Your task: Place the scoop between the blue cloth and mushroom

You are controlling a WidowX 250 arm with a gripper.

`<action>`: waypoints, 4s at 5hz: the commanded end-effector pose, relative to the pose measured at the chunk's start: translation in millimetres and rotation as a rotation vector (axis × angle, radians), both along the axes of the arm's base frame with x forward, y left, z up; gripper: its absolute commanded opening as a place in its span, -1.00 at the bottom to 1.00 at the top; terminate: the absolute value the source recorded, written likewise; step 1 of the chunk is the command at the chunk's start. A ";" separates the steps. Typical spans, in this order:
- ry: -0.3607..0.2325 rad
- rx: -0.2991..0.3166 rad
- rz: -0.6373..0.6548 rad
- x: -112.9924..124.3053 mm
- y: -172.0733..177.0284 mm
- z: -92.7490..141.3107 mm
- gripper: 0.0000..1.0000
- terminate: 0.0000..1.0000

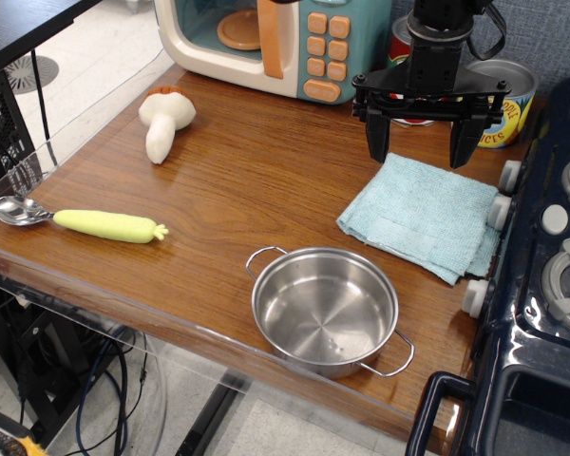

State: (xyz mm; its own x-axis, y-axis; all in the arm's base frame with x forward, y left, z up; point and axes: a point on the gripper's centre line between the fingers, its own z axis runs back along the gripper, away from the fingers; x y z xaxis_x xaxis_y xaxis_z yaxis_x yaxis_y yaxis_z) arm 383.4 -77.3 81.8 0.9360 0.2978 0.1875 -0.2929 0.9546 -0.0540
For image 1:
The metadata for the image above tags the toy microwave oven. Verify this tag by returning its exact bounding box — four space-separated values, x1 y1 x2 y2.
154 0 391 105

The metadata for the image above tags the stainless steel pot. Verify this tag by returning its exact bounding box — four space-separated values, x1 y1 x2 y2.
245 247 415 379

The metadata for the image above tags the white plush mushroom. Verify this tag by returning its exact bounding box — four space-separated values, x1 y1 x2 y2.
138 85 197 165

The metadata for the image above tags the light blue folded cloth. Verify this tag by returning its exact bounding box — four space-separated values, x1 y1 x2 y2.
336 153 500 286

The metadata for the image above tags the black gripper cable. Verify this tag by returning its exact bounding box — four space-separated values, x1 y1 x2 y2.
465 0 507 61

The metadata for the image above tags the pineapple slices can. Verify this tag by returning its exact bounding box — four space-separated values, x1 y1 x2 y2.
466 59 539 149

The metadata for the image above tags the black desk at left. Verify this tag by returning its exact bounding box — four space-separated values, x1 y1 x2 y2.
0 0 99 71

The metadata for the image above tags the spoon with green carrot handle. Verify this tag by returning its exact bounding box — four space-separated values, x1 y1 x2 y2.
0 196 169 244

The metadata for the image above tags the dark blue toy stove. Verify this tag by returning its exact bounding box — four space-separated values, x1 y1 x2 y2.
406 78 570 455

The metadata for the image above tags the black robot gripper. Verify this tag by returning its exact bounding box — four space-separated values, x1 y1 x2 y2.
352 1 509 169

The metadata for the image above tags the tomato sauce can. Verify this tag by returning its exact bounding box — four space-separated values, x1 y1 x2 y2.
387 16 434 126

